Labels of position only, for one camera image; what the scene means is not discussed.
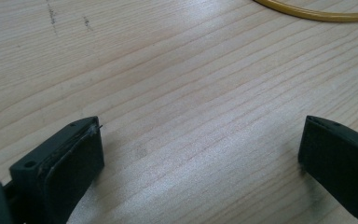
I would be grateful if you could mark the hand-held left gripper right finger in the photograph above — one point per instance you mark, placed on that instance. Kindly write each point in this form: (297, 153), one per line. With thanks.
(338, 158)

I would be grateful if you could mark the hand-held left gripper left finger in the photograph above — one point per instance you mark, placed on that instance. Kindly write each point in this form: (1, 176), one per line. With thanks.
(62, 168)

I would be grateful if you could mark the yellow round rim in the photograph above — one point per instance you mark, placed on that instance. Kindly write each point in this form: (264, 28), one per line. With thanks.
(323, 15)

